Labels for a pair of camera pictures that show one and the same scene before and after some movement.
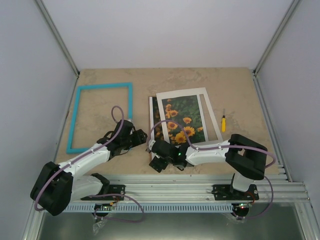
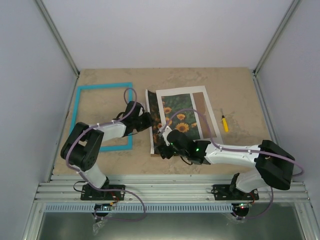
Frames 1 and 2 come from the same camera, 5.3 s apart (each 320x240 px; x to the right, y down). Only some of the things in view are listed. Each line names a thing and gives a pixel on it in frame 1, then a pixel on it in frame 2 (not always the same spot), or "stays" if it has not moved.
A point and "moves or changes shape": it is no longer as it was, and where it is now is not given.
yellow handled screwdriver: x=223 y=123 moves or changes shape
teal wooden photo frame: x=79 y=89 stays
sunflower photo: x=183 y=110 moves or changes shape
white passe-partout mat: x=189 y=92 moves or changes shape
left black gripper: x=139 y=138 -> x=148 y=122
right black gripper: x=155 y=163 -> x=164 y=151
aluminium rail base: x=197 y=188 stays
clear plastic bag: x=97 y=225 stays
